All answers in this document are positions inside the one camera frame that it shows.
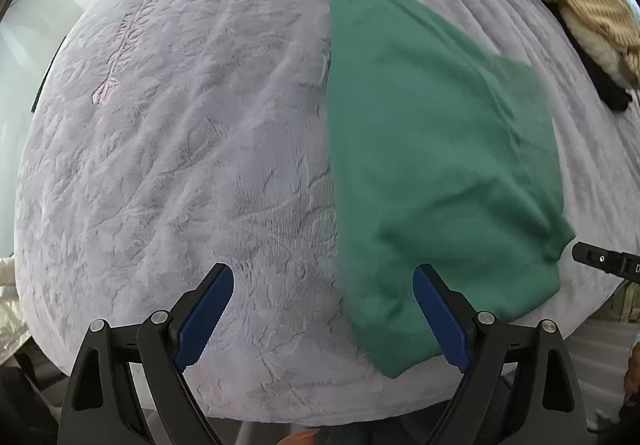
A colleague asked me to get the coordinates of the green work shirt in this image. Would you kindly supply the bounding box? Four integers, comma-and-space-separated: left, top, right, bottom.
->
326, 0, 574, 378

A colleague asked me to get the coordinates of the person's right hand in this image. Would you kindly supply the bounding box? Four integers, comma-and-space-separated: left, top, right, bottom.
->
624, 342, 640, 396

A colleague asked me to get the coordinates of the person's left hand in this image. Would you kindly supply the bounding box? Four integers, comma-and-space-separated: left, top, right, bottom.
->
278, 429, 319, 445

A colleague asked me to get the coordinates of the black garment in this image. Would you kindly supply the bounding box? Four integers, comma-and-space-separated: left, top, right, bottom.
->
546, 3, 632, 112

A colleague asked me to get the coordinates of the cream knit garment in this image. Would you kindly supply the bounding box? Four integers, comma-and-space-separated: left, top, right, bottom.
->
559, 5, 639, 90

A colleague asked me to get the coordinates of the yellow striped garment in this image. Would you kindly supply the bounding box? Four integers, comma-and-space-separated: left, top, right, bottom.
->
551, 0, 639, 76

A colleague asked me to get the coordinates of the lavender embossed bed blanket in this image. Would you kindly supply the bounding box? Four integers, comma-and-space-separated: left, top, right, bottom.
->
15, 0, 639, 426

